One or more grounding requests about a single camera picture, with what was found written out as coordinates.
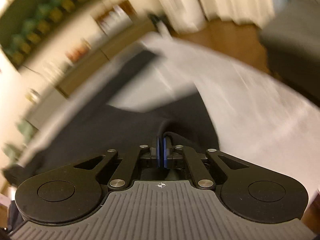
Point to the red fruit bowl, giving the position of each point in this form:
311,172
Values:
77,51

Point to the dark grey object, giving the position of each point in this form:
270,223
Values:
292,30

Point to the black jacket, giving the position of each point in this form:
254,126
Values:
112,130

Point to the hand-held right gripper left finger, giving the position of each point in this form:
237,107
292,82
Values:
158,153

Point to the white storage basket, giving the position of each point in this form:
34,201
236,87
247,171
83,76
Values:
116,17

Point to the grey and tan sideboard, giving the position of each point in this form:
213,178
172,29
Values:
82,75

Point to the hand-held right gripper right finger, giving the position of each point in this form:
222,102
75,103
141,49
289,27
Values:
165,153

